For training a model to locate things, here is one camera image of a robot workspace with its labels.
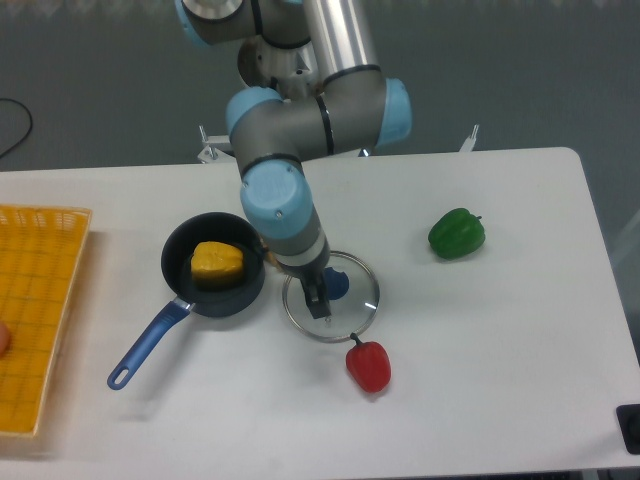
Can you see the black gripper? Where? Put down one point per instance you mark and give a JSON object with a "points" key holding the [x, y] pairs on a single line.
{"points": [[310, 272]]}

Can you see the glass pot lid blue knob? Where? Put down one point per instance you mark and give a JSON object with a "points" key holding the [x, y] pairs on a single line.
{"points": [[354, 297]]}

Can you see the dark pot with blue handle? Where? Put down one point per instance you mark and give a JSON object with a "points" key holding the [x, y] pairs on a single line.
{"points": [[175, 265]]}

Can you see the red bell pepper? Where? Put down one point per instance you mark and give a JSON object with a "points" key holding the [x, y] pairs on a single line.
{"points": [[369, 365]]}

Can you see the green bell pepper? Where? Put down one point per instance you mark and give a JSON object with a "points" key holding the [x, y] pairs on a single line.
{"points": [[456, 234]]}

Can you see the black device at table corner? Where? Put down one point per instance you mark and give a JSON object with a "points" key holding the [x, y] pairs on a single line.
{"points": [[629, 422]]}

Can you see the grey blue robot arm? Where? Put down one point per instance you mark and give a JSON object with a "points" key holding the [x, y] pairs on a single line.
{"points": [[352, 105]]}

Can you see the toy bread pastry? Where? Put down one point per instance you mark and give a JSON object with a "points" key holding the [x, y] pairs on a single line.
{"points": [[269, 256]]}

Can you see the yellow woven basket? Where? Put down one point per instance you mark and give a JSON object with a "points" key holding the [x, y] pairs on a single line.
{"points": [[41, 251]]}

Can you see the yellow bell pepper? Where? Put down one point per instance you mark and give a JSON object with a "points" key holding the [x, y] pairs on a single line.
{"points": [[216, 265]]}

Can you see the white table clamp bracket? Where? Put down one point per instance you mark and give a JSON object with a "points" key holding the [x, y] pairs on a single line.
{"points": [[470, 142]]}

